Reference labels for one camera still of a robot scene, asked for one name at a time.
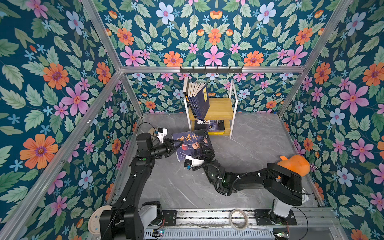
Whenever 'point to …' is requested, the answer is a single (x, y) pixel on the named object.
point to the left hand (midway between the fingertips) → (184, 141)
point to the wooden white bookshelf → (214, 109)
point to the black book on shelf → (190, 105)
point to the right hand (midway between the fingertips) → (203, 143)
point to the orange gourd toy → (296, 163)
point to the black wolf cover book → (211, 125)
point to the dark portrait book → (191, 142)
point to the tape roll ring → (231, 222)
